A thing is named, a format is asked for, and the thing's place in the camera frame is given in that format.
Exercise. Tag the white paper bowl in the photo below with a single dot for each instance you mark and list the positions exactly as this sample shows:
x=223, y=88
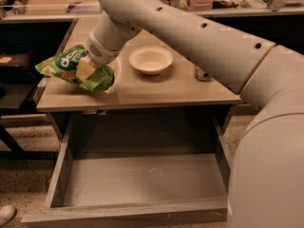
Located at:
x=151, y=60

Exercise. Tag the open grey drawer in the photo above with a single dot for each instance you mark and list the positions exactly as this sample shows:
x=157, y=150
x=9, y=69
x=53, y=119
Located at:
x=136, y=171

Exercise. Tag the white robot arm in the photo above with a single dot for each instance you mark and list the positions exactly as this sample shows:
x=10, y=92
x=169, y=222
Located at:
x=266, y=186

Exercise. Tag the grey cabinet counter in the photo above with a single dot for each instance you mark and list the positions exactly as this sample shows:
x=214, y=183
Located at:
x=175, y=86

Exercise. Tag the green rice chip bag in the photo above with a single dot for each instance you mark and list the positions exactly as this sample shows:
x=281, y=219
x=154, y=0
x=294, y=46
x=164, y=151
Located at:
x=64, y=66

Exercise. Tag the white shoe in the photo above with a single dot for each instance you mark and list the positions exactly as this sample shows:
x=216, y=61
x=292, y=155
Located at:
x=7, y=213

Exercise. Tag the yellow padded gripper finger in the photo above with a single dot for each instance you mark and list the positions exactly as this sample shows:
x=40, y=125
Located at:
x=86, y=68

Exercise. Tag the dark bag on shelf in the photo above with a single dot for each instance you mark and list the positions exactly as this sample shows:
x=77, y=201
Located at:
x=16, y=69

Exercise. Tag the gold soda can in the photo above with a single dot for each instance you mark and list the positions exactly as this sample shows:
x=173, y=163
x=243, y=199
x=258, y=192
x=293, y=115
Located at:
x=202, y=75

